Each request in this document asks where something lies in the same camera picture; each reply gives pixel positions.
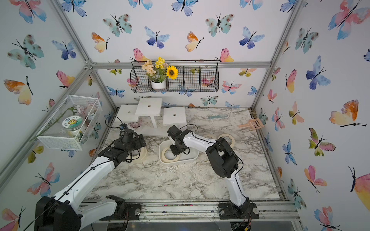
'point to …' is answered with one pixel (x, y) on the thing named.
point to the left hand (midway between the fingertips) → (138, 138)
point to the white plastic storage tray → (192, 155)
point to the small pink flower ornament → (136, 125)
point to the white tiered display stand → (149, 112)
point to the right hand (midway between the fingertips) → (176, 149)
